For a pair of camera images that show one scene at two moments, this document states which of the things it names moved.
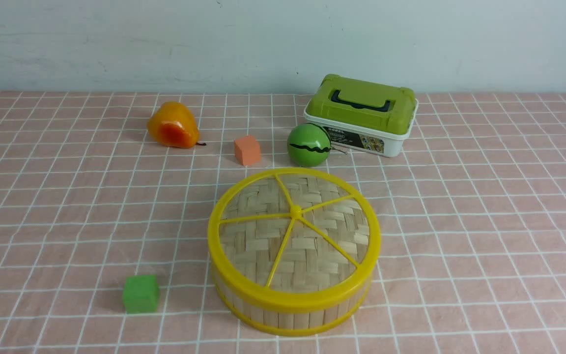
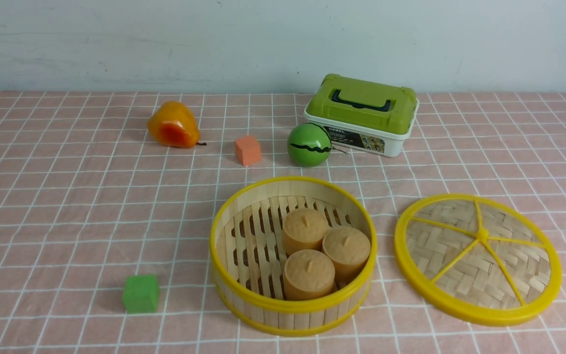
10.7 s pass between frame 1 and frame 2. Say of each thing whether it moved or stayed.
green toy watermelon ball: stayed
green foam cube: stayed
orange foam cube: stayed
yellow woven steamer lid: moved
